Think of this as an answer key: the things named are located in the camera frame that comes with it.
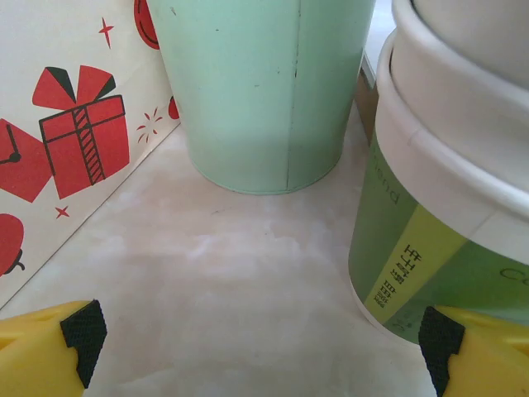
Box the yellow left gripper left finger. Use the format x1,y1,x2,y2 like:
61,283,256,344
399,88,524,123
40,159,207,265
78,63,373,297
0,299,108,397

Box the paper gift bag red prints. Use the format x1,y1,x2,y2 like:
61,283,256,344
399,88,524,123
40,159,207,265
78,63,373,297
0,0,183,311

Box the mint green holder cup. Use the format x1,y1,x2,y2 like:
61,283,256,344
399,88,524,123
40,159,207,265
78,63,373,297
146,0,377,195

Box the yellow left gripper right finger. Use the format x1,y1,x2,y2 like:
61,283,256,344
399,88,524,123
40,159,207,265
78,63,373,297
417,304,529,397

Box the stack of green paper cups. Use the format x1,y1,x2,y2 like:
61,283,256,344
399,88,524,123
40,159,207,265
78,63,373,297
346,0,529,348

